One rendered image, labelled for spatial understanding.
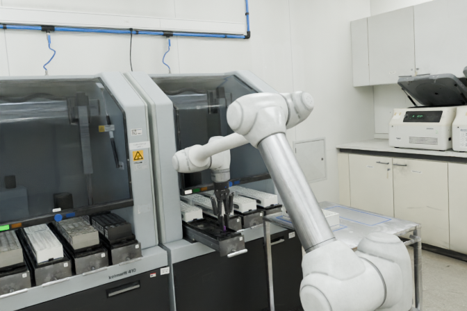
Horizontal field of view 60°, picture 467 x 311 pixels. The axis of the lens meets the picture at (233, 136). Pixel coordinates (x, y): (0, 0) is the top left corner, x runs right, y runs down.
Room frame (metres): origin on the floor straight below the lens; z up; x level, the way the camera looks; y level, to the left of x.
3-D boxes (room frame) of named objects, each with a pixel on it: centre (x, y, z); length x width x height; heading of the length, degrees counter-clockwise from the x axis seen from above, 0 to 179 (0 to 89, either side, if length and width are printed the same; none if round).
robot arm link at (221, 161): (1.91, 0.08, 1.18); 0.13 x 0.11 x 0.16; 125
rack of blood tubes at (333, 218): (1.90, -0.34, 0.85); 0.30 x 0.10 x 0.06; 31
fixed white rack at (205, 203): (2.22, 0.15, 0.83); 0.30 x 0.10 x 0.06; 33
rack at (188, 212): (2.20, 0.31, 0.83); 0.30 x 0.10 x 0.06; 33
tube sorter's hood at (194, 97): (2.38, 0.16, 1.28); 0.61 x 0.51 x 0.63; 123
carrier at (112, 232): (1.84, 0.56, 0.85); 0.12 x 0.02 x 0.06; 124
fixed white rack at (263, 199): (2.39, -0.11, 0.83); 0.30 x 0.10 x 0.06; 33
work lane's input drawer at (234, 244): (2.05, 0.21, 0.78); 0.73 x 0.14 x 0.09; 33
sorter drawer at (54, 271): (1.86, 0.94, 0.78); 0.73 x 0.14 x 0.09; 33
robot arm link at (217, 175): (1.92, 0.07, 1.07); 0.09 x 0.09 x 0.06
